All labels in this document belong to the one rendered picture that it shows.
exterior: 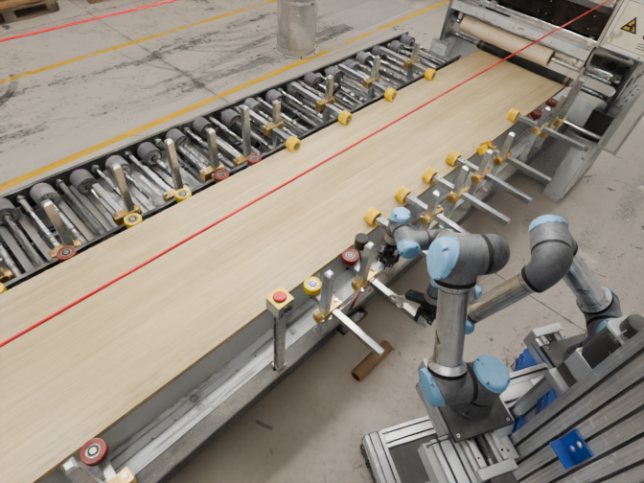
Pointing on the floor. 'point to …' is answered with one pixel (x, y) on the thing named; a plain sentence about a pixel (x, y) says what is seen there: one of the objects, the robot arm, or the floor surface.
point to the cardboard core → (370, 362)
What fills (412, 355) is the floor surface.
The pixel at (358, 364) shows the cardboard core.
